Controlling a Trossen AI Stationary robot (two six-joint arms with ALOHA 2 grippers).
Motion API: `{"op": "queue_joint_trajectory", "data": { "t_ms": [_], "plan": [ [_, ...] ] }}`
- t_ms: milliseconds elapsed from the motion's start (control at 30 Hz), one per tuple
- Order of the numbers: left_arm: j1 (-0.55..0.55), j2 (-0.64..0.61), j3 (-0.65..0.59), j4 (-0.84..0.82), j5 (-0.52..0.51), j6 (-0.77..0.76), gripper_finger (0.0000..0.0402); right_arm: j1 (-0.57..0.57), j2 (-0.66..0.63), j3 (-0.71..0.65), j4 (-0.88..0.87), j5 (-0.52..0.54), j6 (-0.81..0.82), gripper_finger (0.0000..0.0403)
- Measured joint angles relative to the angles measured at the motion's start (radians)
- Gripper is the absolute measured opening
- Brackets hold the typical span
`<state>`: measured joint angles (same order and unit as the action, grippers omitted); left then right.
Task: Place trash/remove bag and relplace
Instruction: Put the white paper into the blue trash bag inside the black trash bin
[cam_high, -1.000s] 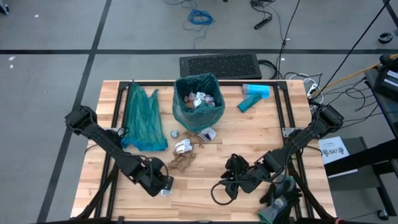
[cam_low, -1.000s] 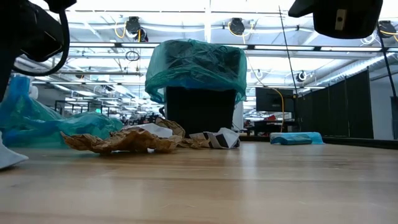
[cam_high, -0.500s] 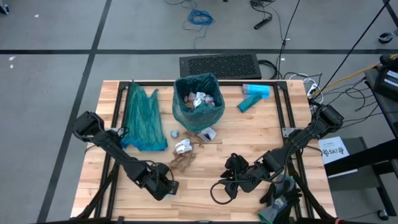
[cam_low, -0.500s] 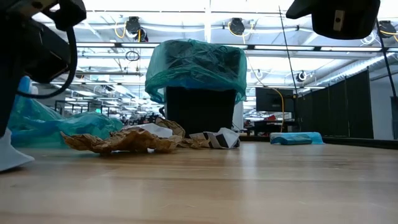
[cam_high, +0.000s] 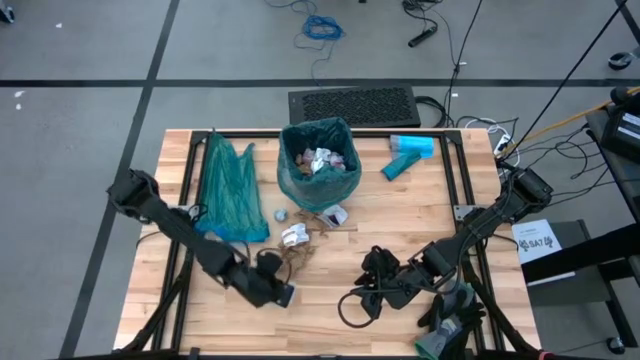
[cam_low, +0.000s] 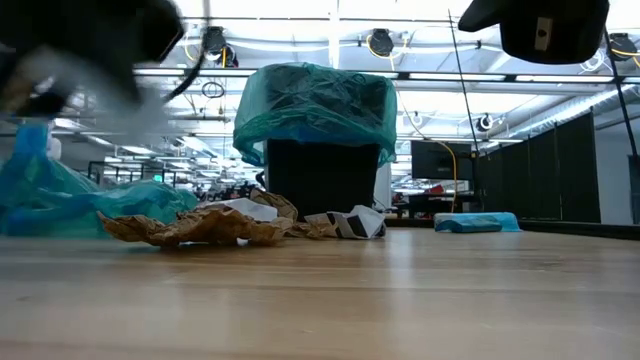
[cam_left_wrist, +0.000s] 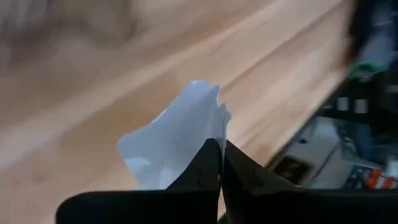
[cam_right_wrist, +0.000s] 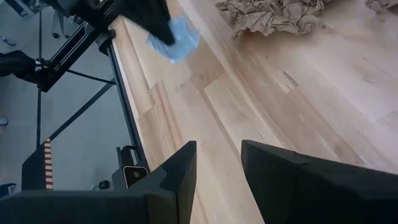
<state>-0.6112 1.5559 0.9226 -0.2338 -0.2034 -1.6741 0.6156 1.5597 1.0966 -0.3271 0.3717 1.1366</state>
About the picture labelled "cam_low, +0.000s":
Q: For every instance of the light blue bag roll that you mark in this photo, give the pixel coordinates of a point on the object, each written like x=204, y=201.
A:
x=500, y=217

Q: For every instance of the black partition wall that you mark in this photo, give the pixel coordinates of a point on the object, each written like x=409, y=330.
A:
x=540, y=170

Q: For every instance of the long ceiling light strip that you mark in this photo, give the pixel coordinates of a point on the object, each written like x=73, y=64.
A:
x=450, y=76

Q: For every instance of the teal bag roll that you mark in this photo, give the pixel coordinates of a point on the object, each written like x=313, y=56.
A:
x=470, y=226

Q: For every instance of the teal plastic trash bag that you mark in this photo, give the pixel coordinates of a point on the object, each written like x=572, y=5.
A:
x=50, y=200

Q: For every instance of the black monitor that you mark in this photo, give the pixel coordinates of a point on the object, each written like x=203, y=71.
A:
x=440, y=160

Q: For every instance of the white black paper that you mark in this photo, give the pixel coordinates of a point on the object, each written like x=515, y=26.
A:
x=357, y=225

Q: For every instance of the large brown paper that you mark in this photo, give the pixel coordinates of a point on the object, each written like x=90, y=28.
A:
x=200, y=227

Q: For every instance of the black trash bin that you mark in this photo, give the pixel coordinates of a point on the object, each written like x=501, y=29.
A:
x=320, y=175

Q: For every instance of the bin with teal liner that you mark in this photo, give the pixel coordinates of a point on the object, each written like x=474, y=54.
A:
x=315, y=100

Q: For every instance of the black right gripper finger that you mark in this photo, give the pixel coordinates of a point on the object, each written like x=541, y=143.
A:
x=482, y=15

